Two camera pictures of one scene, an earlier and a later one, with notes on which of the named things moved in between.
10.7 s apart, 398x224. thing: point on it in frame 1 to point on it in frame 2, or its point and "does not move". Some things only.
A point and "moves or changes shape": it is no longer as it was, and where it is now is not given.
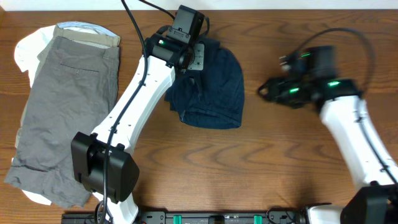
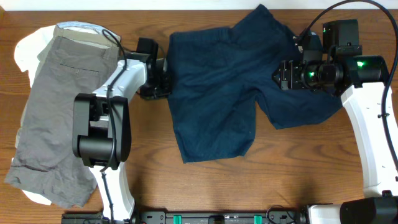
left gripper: x=198 y=63 to x=166 y=91
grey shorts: x=74 y=84 does not move
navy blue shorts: x=213 y=97 moves or changes shape
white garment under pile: x=27 y=53 does not move
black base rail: x=270 y=216 does not move
